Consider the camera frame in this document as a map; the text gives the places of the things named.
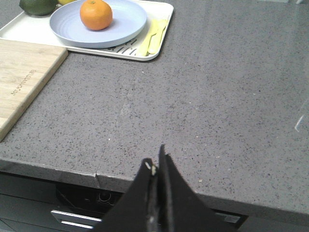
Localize cream serving tray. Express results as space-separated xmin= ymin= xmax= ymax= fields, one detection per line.
xmin=0 ymin=0 xmax=174 ymax=61

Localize black under-counter appliance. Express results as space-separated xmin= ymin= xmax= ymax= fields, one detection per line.
xmin=56 ymin=184 xmax=123 ymax=217

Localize yellow lemon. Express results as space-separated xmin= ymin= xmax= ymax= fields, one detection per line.
xmin=58 ymin=0 xmax=75 ymax=5

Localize light blue plate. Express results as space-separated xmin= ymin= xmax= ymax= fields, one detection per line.
xmin=50 ymin=0 xmax=147 ymax=48

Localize wooden cutting board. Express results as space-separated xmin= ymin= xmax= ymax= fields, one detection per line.
xmin=0 ymin=39 xmax=68 ymax=139

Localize yellow plastic fork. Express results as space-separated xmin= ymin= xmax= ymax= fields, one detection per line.
xmin=136 ymin=19 xmax=159 ymax=57

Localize yellow plastic knife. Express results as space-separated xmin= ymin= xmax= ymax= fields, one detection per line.
xmin=147 ymin=19 xmax=168 ymax=54

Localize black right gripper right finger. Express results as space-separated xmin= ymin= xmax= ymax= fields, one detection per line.
xmin=158 ymin=145 xmax=236 ymax=232

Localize green lime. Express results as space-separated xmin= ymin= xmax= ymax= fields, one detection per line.
xmin=19 ymin=0 xmax=58 ymax=16

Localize orange fruit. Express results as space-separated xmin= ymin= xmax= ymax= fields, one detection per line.
xmin=80 ymin=0 xmax=113 ymax=30

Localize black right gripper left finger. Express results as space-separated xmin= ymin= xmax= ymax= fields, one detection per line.
xmin=91 ymin=158 xmax=159 ymax=232

